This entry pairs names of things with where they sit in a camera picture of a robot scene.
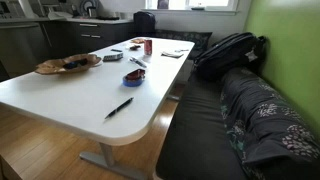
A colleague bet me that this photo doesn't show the round white plate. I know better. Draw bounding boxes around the round white plate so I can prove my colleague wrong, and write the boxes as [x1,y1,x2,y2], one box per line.
[78,0,101,16]

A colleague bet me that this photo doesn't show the red stapler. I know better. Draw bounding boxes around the red stapler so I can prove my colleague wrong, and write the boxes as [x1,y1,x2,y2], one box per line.
[125,68,147,82]

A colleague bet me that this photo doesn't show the black backpack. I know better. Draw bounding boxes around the black backpack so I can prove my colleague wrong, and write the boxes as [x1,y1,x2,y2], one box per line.
[193,31,268,82]

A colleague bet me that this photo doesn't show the dark grey drawer cabinet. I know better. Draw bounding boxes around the dark grey drawer cabinet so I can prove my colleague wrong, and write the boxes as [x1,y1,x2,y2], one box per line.
[42,17,136,55]

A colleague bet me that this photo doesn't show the orange snack packet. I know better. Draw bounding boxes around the orange snack packet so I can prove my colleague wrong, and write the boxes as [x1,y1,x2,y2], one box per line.
[130,37,147,45]

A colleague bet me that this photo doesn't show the dark blue bag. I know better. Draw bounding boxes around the dark blue bag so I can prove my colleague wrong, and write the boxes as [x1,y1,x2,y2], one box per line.
[133,10,157,38]

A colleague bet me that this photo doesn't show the grey table leg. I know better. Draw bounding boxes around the grey table leg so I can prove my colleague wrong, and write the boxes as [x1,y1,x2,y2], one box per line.
[78,142,148,180]
[166,93,181,102]

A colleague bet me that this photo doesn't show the red soda can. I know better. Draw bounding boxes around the red soda can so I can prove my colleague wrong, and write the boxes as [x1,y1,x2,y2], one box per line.
[143,39,154,56]

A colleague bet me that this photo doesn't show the white window frame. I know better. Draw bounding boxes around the white window frame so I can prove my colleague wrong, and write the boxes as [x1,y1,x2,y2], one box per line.
[141,0,240,16]

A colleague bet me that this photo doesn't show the steel kettle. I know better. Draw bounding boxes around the steel kettle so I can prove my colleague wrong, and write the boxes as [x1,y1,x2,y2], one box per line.
[86,5,99,19]

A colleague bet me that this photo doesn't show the black sofa seat cushion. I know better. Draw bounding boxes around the black sofa seat cushion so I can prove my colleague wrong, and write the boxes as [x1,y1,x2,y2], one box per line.
[155,71,248,180]

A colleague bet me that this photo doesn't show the grey dishwasher front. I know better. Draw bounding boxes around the grey dishwasher front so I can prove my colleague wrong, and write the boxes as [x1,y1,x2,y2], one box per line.
[0,21,52,80]

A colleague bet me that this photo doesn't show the dark floral corner pillow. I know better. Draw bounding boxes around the dark floral corner pillow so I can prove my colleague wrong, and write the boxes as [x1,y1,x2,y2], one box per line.
[154,28,214,61]

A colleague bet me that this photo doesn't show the black marker pen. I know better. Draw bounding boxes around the black marker pen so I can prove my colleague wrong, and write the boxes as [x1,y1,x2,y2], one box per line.
[129,56,148,69]

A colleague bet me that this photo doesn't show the brown wooden bowl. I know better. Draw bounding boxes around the brown wooden bowl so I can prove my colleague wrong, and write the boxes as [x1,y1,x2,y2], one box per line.
[34,53,103,76]

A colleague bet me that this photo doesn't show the black sunglasses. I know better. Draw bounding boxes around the black sunglasses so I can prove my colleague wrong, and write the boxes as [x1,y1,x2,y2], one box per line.
[62,58,89,71]

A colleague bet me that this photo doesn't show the long floral back cushion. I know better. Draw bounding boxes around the long floral back cushion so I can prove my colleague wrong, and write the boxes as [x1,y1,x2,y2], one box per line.
[219,67,320,180]

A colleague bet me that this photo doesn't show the black ballpoint pen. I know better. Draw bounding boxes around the black ballpoint pen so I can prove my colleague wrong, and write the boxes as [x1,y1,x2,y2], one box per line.
[104,97,135,120]

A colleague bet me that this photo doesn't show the small paper booklet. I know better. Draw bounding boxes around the small paper booklet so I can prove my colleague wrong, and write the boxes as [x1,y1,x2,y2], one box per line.
[160,50,185,60]

